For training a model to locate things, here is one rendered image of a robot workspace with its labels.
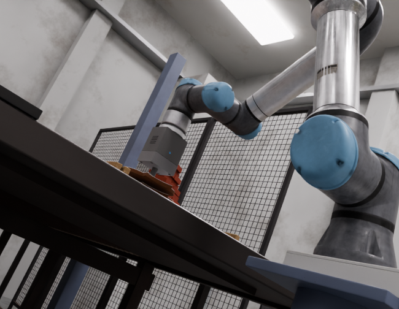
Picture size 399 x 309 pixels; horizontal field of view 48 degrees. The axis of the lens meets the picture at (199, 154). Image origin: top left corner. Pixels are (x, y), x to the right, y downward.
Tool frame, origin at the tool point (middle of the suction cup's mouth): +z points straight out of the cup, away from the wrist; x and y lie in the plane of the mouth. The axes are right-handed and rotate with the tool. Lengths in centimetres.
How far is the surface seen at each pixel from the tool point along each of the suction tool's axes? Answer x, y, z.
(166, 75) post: -164, -90, -121
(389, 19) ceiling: -156, -342, -388
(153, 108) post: -164, -92, -93
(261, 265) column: 42.9, -0.1, 12.7
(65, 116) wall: -482, -166, -145
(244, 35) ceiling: -379, -316, -388
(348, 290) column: 60, 0, 13
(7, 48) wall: -486, -57, -178
